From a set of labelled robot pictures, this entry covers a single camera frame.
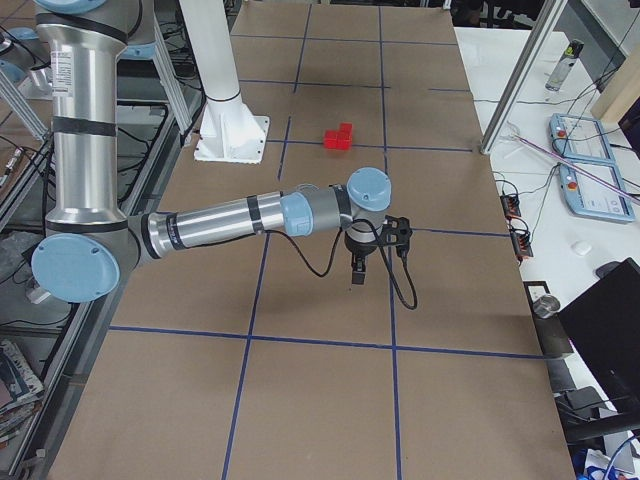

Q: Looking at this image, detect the teach pendant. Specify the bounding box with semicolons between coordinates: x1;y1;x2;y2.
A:
559;162;636;223
549;113;615;163

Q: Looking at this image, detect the aluminium frame post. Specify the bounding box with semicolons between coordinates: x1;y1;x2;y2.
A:
480;0;568;155

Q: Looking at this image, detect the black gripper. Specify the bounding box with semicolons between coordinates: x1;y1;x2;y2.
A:
345;238;378;285

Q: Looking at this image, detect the orange black connector box two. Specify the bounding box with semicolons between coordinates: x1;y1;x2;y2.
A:
509;228;534;261

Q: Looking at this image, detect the stack of books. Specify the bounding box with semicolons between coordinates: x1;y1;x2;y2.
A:
1;339;45;448

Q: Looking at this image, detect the white camera pillar with base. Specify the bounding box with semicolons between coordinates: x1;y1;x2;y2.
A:
180;0;270;164

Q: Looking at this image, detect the orange black connector box one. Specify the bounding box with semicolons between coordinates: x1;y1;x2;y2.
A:
500;193;521;219

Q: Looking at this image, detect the teach pendant far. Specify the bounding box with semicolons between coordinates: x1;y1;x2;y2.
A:
549;113;615;163

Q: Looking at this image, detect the red block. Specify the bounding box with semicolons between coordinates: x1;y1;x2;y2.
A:
323;130;342;150

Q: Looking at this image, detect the steel cup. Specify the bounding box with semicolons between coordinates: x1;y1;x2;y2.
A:
532;294;561;319

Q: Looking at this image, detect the red block one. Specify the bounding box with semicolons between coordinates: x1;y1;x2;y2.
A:
335;131;352;150
338;122;353;137

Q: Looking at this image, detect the grabber stick tool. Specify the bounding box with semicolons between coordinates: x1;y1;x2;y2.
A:
505;122;640;204

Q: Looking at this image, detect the teach pendant near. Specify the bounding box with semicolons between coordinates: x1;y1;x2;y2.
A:
559;162;636;223

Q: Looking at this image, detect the clear water bottle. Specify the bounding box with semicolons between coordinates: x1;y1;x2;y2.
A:
545;39;584;92

